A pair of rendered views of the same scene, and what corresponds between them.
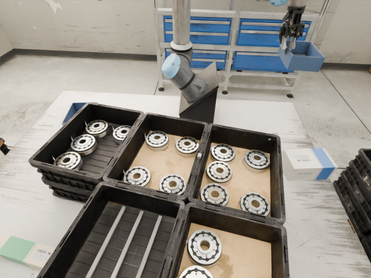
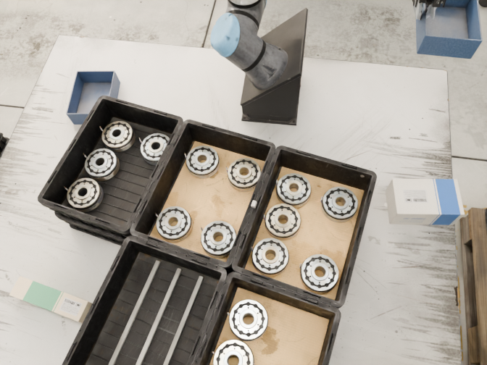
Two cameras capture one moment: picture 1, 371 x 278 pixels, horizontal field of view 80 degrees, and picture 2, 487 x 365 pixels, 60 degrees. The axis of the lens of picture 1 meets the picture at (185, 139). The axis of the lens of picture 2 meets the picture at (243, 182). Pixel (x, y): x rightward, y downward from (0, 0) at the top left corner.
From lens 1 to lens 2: 49 cm
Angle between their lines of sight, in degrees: 21
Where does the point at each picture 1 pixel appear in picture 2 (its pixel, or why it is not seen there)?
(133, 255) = (169, 319)
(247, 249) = (298, 324)
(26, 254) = (53, 303)
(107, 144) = (134, 164)
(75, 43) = not seen: outside the picture
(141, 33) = not seen: outside the picture
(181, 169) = (232, 211)
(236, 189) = (301, 245)
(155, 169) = (198, 208)
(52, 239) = (78, 284)
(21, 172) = (25, 190)
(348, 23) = not seen: outside the picture
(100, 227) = (132, 284)
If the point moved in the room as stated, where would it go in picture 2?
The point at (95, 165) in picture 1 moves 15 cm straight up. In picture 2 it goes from (119, 198) to (102, 176)
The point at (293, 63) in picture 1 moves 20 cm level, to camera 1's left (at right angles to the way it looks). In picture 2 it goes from (427, 45) to (354, 43)
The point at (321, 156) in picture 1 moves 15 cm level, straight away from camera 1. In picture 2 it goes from (446, 194) to (475, 164)
